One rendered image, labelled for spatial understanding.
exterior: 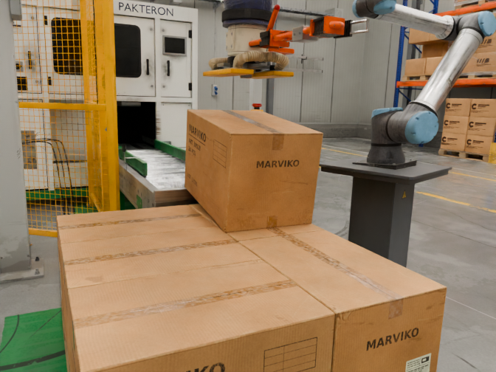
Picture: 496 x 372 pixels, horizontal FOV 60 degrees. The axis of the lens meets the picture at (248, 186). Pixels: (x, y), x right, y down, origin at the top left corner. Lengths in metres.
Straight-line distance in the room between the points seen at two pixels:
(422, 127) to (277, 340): 1.32
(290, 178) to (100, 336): 1.01
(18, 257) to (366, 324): 2.20
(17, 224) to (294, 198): 1.72
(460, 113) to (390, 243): 7.90
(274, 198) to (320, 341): 0.75
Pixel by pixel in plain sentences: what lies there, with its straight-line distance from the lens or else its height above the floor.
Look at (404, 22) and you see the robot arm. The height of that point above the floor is 1.44.
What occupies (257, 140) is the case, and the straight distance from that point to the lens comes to 1.63.
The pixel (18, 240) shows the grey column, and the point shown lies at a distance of 2.88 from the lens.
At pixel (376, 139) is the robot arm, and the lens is 2.24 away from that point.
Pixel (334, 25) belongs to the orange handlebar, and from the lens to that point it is 1.40.
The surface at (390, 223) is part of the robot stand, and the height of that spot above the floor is 0.49.
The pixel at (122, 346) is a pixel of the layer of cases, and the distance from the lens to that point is 0.99.
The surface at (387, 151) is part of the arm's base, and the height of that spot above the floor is 0.83.
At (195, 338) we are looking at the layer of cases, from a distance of 1.00.
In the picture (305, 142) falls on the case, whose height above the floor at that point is 0.90.
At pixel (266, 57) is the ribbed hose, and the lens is 1.81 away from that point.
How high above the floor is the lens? 1.06
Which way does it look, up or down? 11 degrees down
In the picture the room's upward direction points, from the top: 2 degrees clockwise
